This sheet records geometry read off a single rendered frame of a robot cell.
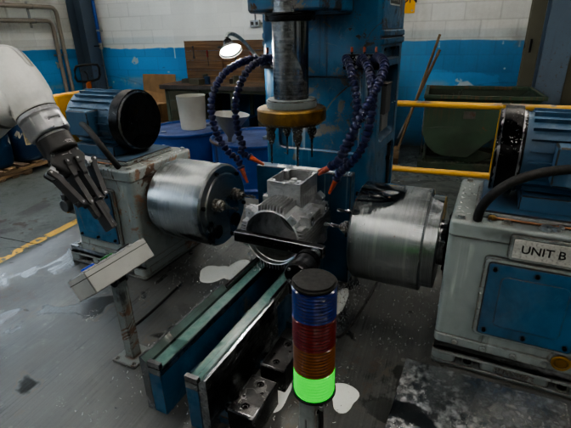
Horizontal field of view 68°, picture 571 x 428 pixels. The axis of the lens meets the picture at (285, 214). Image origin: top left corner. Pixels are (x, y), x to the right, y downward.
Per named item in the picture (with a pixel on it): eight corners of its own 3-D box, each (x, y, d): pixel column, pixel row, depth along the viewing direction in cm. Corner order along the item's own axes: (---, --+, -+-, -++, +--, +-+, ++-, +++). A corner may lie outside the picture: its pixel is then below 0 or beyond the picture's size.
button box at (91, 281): (138, 264, 103) (127, 245, 102) (155, 255, 99) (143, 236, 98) (80, 302, 89) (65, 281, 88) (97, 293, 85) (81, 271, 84)
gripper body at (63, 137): (42, 133, 88) (67, 171, 89) (76, 125, 95) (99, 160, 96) (27, 149, 92) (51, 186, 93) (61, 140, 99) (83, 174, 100)
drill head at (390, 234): (343, 244, 129) (346, 166, 119) (491, 273, 112) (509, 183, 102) (312, 286, 108) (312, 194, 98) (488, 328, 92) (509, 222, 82)
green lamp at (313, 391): (303, 368, 66) (302, 346, 64) (340, 380, 64) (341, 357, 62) (286, 396, 61) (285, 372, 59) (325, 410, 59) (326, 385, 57)
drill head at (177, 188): (171, 212, 156) (161, 145, 146) (257, 228, 141) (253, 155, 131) (119, 240, 135) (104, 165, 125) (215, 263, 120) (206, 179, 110)
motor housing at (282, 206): (274, 233, 136) (272, 177, 128) (330, 244, 128) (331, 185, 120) (242, 262, 119) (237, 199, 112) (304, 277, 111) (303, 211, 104)
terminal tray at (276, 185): (285, 190, 128) (285, 168, 125) (318, 195, 124) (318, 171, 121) (266, 205, 118) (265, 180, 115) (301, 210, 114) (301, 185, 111)
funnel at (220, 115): (226, 144, 293) (223, 108, 283) (257, 147, 285) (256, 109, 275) (207, 154, 271) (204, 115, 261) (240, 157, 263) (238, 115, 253)
